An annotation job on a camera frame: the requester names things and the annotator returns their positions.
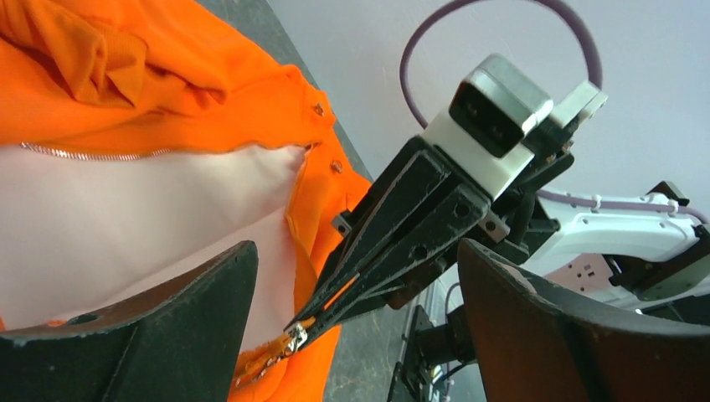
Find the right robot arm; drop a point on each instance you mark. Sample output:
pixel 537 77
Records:
pixel 658 248

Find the orange zip jacket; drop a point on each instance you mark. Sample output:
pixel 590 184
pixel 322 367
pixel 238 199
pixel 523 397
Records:
pixel 140 139

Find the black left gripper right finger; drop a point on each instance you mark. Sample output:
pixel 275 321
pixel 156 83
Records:
pixel 538 341

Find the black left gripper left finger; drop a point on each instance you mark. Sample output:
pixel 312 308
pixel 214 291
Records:
pixel 178 341

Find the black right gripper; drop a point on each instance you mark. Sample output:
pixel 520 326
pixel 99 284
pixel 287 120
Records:
pixel 405 231

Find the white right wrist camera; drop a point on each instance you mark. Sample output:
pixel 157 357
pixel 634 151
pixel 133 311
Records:
pixel 500 124

